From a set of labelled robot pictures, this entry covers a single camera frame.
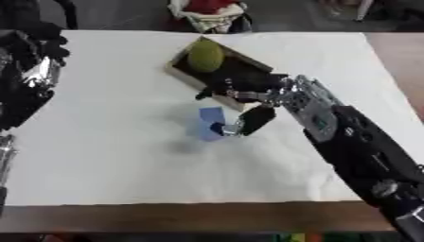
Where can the blue block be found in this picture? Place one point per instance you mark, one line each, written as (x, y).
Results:
(209, 124)

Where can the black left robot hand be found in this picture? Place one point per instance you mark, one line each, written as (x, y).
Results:
(38, 41)

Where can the tan cardboard box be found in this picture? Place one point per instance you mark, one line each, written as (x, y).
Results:
(221, 71)

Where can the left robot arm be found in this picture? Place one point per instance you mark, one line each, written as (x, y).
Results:
(19, 94)

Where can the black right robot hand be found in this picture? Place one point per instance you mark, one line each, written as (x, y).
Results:
(249, 85)

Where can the chair with bag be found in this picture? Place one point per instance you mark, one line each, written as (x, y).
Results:
(212, 14)

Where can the green toy fruit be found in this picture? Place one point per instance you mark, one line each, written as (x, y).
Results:
(206, 55)

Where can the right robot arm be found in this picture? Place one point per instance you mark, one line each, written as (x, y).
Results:
(353, 148)

